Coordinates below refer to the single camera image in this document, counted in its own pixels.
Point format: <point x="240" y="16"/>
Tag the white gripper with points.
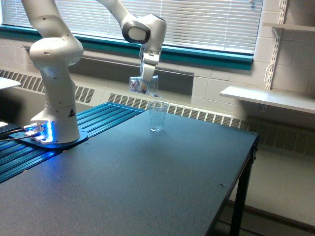
<point x="149" y="61"/>

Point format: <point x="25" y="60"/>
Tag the clear cup with candies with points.
<point x="136" y="84"/>

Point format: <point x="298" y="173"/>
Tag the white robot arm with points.
<point x="58" y="49"/>

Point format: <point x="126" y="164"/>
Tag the empty clear plastic cup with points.
<point x="157" y="114"/>

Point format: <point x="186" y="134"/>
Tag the white window blinds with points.
<point x="218" y="25"/>

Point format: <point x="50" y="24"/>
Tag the white tabletop at left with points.
<point x="8" y="83"/>

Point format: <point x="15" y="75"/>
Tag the white baseboard radiator vent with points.
<point x="87" y="97"/>

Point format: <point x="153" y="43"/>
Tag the black table leg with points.
<point x="242" y="189"/>

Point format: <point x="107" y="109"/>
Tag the white shelf wall rail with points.
<point x="270" y="69"/>

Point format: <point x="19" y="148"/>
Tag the white upper wall shelf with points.
<point x="290" y="27"/>

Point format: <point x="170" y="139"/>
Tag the white wall shelf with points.
<point x="290" y="27"/>
<point x="281" y="99"/>

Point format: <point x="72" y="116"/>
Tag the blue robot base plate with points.
<point x="59" y="146"/>

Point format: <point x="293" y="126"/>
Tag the white lower wall shelf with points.
<point x="281" y="99"/>

